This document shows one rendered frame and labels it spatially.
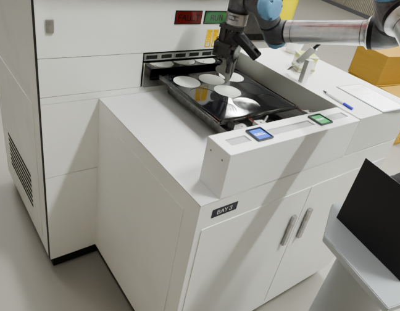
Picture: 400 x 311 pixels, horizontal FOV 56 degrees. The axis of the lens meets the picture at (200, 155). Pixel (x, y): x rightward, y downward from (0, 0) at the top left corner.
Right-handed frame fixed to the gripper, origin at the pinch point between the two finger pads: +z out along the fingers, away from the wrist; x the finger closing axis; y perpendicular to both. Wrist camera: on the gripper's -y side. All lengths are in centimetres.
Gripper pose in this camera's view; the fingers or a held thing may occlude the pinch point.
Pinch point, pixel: (228, 79)
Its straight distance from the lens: 145.8
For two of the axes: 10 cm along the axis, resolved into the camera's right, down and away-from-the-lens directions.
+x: -4.2, 4.4, -8.0
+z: -1.7, 8.2, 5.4
